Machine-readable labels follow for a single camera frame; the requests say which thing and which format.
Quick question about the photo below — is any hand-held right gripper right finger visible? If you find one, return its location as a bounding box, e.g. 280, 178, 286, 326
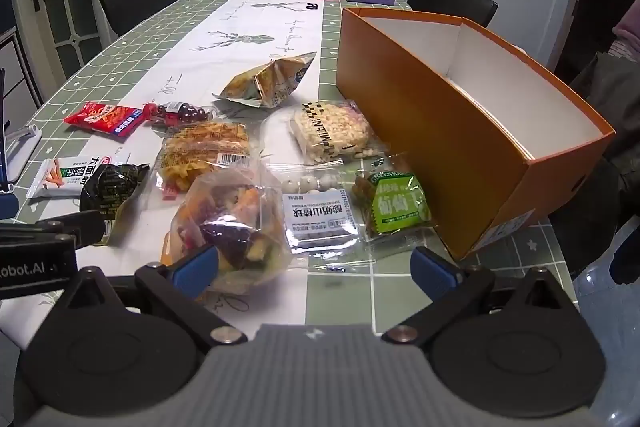
381, 247, 581, 345

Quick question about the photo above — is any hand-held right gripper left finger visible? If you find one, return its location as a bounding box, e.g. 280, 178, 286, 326
52, 243, 248, 348

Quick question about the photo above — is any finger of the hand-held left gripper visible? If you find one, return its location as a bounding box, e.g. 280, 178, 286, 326
0, 209, 119, 249

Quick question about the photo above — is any black snack packet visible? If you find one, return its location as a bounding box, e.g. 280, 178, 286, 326
79, 162, 152, 248

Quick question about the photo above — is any white and green snack packet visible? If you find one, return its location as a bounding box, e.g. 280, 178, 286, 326
26, 154, 108, 200

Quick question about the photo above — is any clear bag of vegetable chips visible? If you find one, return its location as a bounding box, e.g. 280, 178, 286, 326
161, 159, 295, 297

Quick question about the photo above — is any green raisin packet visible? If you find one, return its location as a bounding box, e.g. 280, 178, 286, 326
351, 168, 435, 242

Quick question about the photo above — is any red snack packet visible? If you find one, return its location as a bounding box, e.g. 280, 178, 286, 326
63, 101, 147, 138

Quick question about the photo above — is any clear packet of yellow crisps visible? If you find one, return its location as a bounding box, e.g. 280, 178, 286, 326
152, 121, 253, 195

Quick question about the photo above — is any clear packet of white balls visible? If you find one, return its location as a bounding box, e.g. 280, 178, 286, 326
265, 164, 363, 270

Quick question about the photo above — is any orange cardboard box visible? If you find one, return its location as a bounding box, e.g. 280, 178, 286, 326
335, 6, 617, 260

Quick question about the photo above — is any dark red candy bag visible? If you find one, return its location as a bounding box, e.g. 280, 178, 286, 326
143, 101, 217, 128

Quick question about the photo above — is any puffed rice cake packet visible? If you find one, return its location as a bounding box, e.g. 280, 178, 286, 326
261, 99, 393, 168

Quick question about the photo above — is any yellow potato chips bag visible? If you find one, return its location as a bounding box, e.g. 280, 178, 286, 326
211, 51, 319, 108

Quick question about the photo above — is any white cabinet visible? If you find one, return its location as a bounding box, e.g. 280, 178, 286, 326
0, 27, 43, 108

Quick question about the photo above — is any white printed table runner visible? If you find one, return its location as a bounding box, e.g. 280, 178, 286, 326
0, 0, 327, 350

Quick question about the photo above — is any dark jacket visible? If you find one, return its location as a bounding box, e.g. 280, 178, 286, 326
550, 52, 640, 278

